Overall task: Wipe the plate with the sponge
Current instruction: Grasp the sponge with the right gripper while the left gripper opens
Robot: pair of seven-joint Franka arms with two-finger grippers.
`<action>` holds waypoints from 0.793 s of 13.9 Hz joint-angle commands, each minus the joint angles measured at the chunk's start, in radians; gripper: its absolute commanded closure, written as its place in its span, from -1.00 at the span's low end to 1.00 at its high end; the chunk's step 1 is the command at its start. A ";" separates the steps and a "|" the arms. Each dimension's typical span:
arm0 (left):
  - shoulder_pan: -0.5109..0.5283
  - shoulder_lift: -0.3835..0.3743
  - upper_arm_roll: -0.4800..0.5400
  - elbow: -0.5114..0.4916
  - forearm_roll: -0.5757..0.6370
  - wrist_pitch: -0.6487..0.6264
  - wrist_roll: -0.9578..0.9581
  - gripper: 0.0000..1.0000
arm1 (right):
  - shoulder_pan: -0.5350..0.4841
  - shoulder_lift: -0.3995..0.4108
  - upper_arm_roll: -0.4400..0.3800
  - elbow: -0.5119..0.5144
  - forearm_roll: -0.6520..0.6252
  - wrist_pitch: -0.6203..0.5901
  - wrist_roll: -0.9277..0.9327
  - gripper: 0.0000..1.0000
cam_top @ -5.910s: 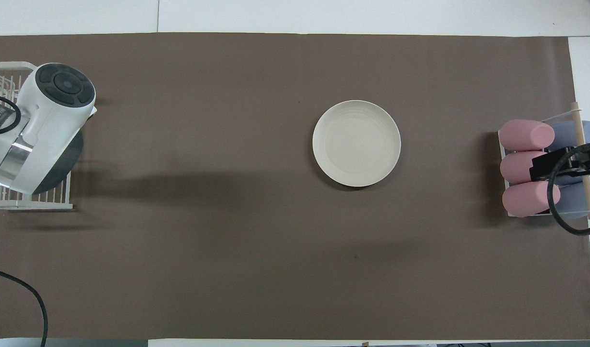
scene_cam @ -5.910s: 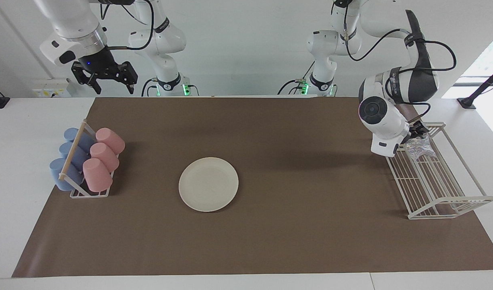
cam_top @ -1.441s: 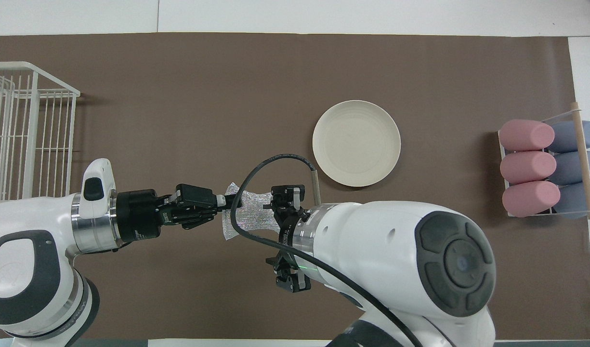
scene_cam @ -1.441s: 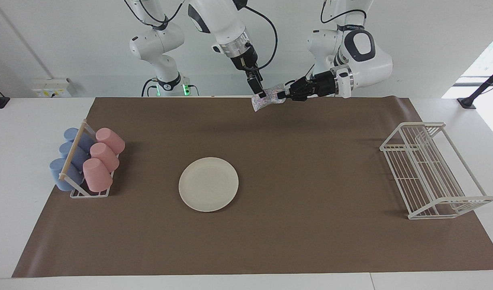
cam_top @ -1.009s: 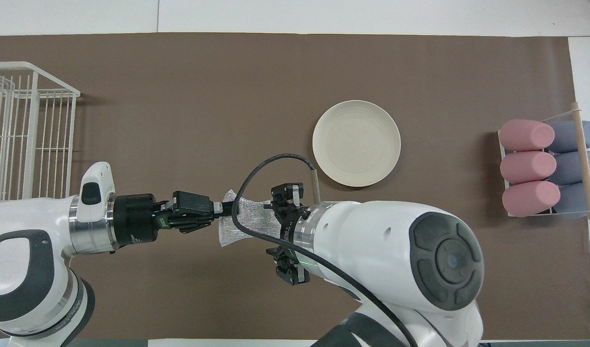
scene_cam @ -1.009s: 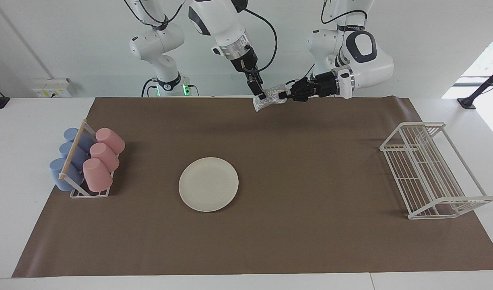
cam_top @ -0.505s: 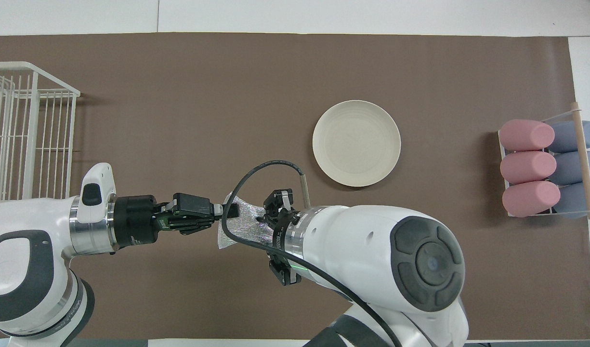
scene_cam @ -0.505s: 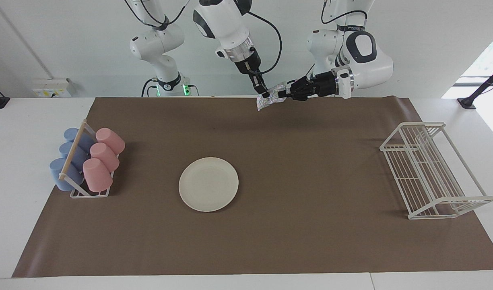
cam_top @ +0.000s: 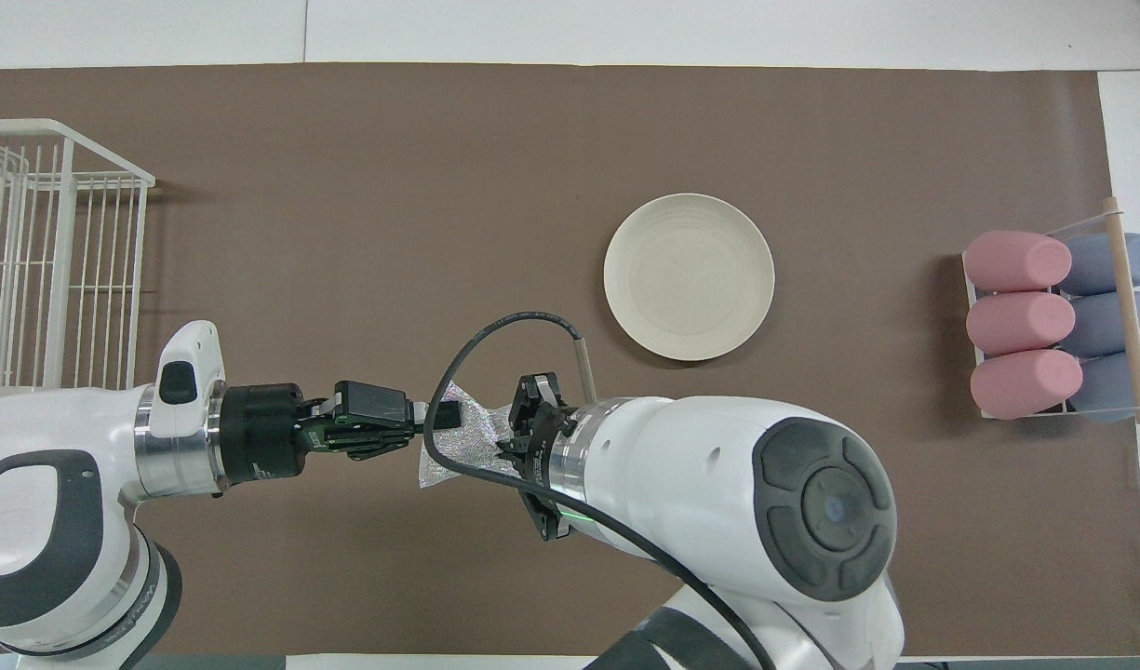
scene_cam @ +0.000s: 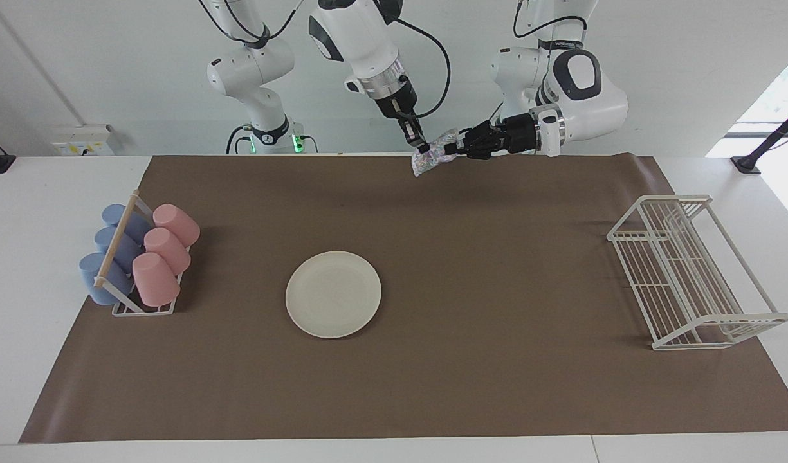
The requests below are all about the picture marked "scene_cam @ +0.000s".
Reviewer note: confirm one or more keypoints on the cream round plate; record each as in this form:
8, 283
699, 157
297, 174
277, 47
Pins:
333, 294

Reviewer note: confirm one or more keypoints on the pink plastic cup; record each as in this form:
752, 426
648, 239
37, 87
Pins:
155, 280
168, 249
177, 223

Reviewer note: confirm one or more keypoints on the white cup holder rack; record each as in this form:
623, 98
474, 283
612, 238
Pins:
118, 239

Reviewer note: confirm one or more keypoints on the blue plastic cup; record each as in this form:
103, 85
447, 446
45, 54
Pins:
125, 249
136, 225
92, 273

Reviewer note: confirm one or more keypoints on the silver foil bag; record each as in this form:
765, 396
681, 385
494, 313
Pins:
432, 157

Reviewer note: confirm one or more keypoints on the white wall power outlet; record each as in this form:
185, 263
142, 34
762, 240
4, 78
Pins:
82, 141

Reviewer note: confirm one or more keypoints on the brown table mat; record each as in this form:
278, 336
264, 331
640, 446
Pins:
471, 386

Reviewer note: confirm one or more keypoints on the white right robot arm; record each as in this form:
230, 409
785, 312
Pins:
361, 38

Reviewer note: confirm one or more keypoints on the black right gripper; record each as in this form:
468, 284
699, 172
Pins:
399, 101

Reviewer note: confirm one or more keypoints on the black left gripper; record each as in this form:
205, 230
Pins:
506, 136

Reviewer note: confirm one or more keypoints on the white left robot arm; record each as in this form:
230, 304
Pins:
586, 96

